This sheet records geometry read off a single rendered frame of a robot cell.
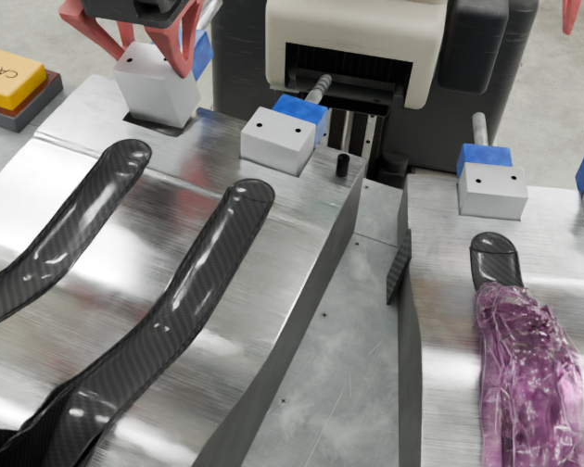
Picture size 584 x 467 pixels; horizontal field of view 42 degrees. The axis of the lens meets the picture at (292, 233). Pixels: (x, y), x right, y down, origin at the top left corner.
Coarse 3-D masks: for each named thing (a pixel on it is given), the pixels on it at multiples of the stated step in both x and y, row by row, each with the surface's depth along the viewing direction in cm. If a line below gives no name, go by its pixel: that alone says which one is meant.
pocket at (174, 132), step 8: (128, 112) 65; (128, 120) 66; (136, 120) 67; (144, 120) 69; (152, 128) 68; (160, 128) 68; (168, 128) 68; (176, 128) 68; (184, 128) 68; (176, 136) 68
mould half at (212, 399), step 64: (64, 128) 63; (128, 128) 64; (192, 128) 64; (0, 192) 59; (64, 192) 59; (128, 192) 60; (192, 192) 60; (320, 192) 60; (0, 256) 55; (128, 256) 56; (256, 256) 56; (320, 256) 57; (64, 320) 50; (128, 320) 51; (256, 320) 53; (0, 384) 43; (192, 384) 47; (256, 384) 50; (128, 448) 41; (192, 448) 41
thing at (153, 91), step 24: (216, 0) 68; (144, 48) 62; (120, 72) 61; (144, 72) 60; (168, 72) 60; (192, 72) 63; (144, 96) 62; (168, 96) 61; (192, 96) 64; (168, 120) 64
